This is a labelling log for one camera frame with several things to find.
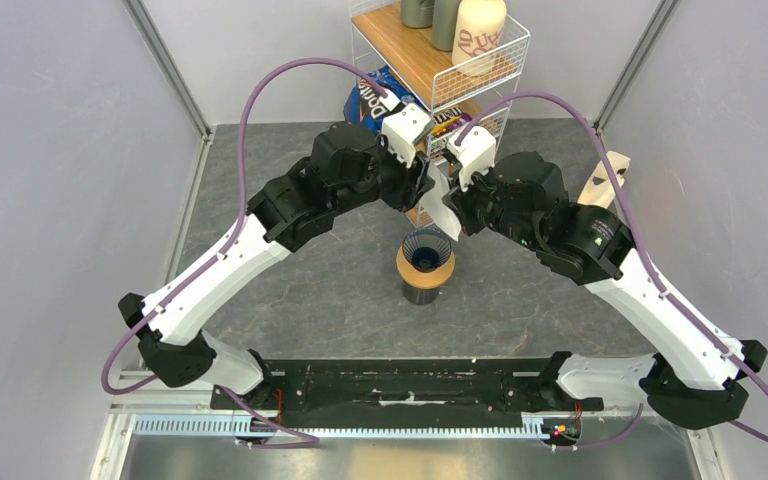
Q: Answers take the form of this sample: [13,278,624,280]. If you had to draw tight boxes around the blue ribbed coffee dripper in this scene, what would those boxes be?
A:
[401,226,452,273]

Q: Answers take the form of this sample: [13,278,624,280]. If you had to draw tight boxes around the single white paper filter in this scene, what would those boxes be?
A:
[418,165,462,241]

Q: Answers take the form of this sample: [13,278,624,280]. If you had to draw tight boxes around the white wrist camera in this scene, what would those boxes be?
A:
[380,89,433,168]
[446,126,496,192]

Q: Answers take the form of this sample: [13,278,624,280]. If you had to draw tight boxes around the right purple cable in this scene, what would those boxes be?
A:
[453,90,768,453]

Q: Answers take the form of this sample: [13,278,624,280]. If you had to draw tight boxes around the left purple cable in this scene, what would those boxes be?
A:
[100,56,402,450]

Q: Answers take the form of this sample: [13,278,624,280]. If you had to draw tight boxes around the grey green bottle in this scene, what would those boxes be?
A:
[431,0,461,52]
[400,0,435,29]

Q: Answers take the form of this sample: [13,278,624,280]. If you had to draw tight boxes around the wooden ring dripper stand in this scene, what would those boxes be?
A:
[396,247,456,290]

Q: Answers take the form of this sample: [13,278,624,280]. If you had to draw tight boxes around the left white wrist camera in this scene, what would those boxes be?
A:
[380,89,433,168]

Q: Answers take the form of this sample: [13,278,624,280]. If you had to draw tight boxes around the aluminium rail frame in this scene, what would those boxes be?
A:
[91,350,727,479]

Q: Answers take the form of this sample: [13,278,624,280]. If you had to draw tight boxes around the cream white bottle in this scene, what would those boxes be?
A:
[452,0,507,77]

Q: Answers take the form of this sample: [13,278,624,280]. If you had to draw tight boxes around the yellow M&M candy bag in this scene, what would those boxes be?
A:
[431,106,473,140]

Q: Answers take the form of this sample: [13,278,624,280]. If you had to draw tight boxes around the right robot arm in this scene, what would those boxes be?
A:
[443,152,767,430]

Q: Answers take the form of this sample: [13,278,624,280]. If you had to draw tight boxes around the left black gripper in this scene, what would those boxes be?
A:
[331,126,436,216]

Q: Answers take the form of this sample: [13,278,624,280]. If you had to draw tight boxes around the blue Doritos chip bag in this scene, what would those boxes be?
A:
[343,65,417,133]

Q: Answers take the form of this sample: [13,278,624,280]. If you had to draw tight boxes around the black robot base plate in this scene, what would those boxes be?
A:
[242,352,604,429]

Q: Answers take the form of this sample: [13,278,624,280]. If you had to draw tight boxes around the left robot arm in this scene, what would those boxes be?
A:
[105,115,433,409]

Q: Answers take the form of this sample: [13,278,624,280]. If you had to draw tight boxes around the paper coffee filter stack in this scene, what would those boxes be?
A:
[577,151,631,209]

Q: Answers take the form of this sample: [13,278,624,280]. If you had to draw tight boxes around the dark glass carafe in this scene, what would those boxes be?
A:
[402,281,440,306]

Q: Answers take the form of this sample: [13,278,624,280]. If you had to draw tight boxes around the white wire shelf rack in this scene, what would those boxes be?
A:
[349,0,532,230]

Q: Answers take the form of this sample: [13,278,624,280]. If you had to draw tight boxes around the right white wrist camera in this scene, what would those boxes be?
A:
[446,126,496,192]

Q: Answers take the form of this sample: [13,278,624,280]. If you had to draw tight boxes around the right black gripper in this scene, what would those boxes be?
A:
[444,156,542,251]

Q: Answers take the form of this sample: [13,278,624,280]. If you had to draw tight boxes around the purple cable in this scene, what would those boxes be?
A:
[453,90,768,453]
[100,56,402,450]

